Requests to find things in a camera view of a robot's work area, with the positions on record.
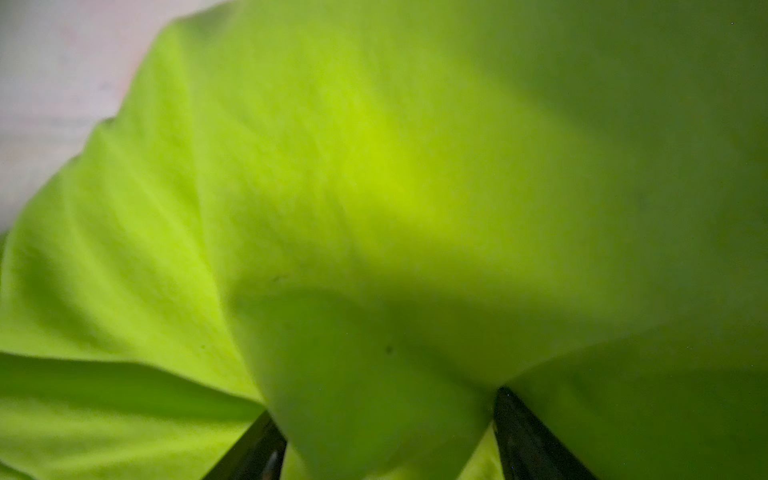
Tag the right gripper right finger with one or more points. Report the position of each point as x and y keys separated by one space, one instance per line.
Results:
x=528 y=450

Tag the lime green shorts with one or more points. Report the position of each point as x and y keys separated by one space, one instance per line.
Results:
x=363 y=218

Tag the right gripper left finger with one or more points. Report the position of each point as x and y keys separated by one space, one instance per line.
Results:
x=257 y=455

